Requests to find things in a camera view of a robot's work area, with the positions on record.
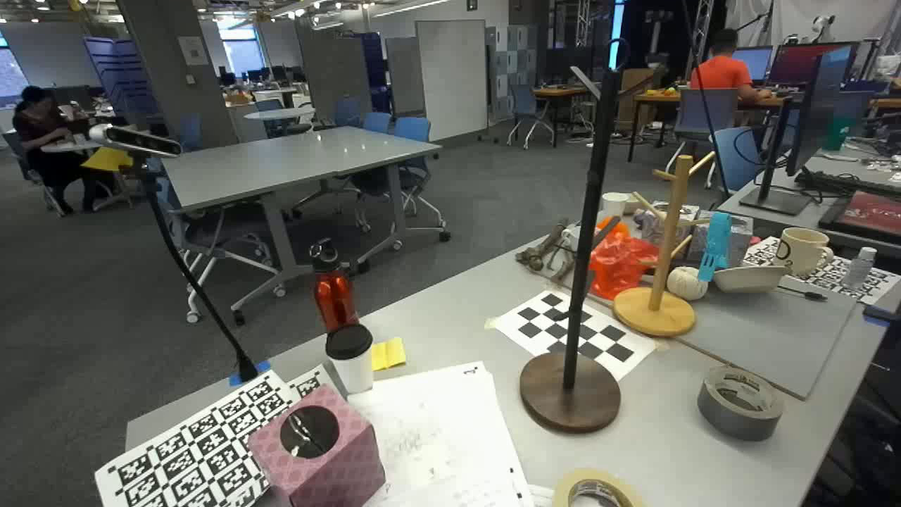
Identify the blue clothes peg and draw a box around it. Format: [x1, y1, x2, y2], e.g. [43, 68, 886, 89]
[697, 210, 736, 288]

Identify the dark wooden base pole stand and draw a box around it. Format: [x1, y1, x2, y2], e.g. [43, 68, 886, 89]
[517, 0, 630, 435]

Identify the beige masking tape roll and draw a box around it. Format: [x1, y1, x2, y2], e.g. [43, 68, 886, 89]
[548, 468, 645, 507]

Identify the gray masking tape roll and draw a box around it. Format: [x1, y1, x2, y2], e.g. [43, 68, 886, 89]
[695, 365, 786, 445]

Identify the blue tape strip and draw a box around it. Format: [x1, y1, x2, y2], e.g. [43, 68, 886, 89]
[859, 300, 901, 330]

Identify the blue office chair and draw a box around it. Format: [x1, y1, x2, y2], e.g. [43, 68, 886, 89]
[713, 123, 765, 193]
[148, 165, 291, 327]
[360, 113, 453, 248]

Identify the brown wooden tool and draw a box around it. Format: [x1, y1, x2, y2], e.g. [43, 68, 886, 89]
[513, 216, 575, 276]

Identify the yellow sticky note pad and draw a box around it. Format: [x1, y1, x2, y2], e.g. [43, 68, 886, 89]
[369, 334, 412, 375]

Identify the red bottle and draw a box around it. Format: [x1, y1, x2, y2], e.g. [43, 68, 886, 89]
[312, 269, 360, 333]

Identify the white cup with black lid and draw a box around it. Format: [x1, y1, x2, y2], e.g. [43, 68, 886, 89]
[323, 321, 378, 396]

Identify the orange plastic bag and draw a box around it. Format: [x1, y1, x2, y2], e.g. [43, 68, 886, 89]
[588, 220, 661, 304]

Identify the black white checkerboard sheet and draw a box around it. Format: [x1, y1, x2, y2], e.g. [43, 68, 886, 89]
[486, 288, 658, 382]

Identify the white partition board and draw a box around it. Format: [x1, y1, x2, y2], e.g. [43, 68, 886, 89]
[413, 16, 491, 143]

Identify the white paper sheet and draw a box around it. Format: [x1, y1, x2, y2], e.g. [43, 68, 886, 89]
[347, 361, 534, 507]

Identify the gray office table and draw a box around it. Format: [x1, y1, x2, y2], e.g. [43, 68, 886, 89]
[158, 123, 444, 327]

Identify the light wooden mug tree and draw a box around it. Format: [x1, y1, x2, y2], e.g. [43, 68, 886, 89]
[610, 148, 717, 340]

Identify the pink tissue box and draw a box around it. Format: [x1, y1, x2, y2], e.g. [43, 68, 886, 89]
[244, 382, 389, 507]

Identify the speckled gray box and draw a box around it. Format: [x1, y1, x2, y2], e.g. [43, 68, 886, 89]
[688, 210, 755, 269]

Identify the gray shallow bowl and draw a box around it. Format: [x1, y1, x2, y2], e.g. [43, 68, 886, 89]
[713, 262, 788, 296]

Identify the person in orange shirt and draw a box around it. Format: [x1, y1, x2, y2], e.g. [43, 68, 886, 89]
[689, 24, 755, 96]

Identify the large fiducial tag board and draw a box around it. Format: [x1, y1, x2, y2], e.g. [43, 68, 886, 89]
[92, 362, 333, 507]

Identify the cream ceramic mug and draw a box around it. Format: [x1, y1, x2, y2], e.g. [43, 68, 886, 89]
[774, 226, 833, 279]

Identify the small fiducial tag board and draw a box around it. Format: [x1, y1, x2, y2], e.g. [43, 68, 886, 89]
[743, 233, 901, 307]

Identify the black computer monitor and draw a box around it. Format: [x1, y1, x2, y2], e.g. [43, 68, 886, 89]
[740, 40, 882, 220]

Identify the small white bottle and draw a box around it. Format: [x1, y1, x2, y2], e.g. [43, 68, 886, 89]
[845, 244, 878, 293]

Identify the red framed tablet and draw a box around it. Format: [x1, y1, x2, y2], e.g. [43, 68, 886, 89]
[819, 189, 901, 242]

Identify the seated person in dark clothes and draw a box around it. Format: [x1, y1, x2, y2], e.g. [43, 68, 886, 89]
[12, 85, 95, 214]

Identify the black gooseneck camera stand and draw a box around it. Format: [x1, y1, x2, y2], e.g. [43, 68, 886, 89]
[144, 148, 261, 382]

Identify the gray stereo camera bar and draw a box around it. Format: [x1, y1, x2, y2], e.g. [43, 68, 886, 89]
[102, 123, 184, 159]

